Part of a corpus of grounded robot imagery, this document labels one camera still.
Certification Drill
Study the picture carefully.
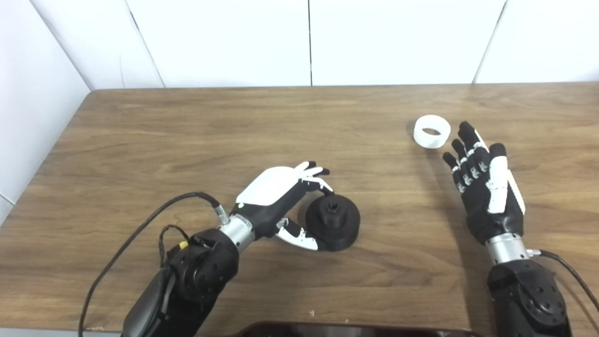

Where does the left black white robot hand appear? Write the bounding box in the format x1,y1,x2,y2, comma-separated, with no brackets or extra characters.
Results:
235,161,334,251

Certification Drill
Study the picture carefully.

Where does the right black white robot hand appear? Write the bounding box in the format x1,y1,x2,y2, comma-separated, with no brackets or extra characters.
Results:
442,121,526,245

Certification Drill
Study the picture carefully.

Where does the round black stepped part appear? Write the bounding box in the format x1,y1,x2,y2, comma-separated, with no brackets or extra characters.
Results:
305,195,361,252

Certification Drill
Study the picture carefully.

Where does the white toothed ring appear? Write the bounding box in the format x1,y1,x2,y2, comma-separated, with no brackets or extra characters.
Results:
413,115,452,149

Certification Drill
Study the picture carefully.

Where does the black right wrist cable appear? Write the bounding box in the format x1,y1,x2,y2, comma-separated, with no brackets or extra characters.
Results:
526,249,599,313

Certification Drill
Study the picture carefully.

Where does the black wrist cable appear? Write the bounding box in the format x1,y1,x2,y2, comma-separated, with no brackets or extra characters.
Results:
78,192,230,337
526,249,599,313

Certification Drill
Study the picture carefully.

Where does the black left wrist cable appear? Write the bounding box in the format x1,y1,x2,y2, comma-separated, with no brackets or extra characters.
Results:
78,192,230,337

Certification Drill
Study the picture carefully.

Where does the thin wire with yellow plug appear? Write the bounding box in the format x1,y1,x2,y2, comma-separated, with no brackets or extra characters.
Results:
158,225,190,270

